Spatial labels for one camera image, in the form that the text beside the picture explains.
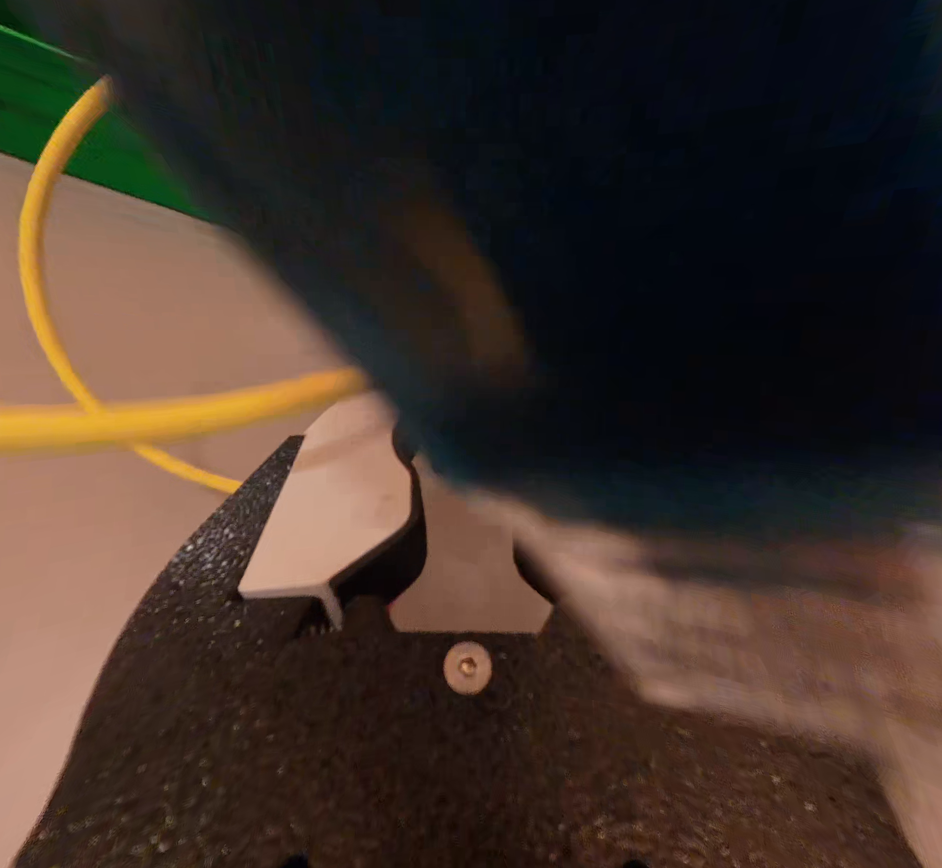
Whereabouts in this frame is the yellow ethernet cable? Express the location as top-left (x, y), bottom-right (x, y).
top-left (0, 74), bottom-right (371, 494)

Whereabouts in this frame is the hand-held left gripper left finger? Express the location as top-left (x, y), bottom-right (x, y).
top-left (237, 395), bottom-right (430, 631)

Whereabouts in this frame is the green plastic bin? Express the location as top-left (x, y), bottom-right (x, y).
top-left (0, 24), bottom-right (216, 223)

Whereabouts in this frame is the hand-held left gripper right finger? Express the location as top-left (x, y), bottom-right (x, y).
top-left (513, 539), bottom-right (556, 608)

